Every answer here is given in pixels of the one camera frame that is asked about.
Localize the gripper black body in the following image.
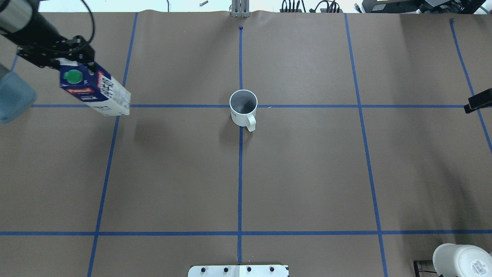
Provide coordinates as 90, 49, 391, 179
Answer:
23, 23, 73, 64

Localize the blue white milk carton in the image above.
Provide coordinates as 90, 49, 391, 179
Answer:
59, 58, 131, 116

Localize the white mug dark interior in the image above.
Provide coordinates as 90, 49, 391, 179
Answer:
229, 89, 258, 132

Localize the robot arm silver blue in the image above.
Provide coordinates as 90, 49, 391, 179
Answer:
0, 0, 64, 124

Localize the white mug on rack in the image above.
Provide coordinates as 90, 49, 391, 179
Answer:
432, 243, 492, 277

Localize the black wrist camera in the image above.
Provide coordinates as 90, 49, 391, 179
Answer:
54, 35, 96, 72

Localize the black wire mug rack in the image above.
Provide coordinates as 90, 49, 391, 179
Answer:
412, 260, 439, 277

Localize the aluminium frame post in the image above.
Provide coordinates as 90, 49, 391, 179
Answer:
230, 0, 251, 18

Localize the white camera mast pedestal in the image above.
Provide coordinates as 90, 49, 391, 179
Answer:
188, 265, 289, 277

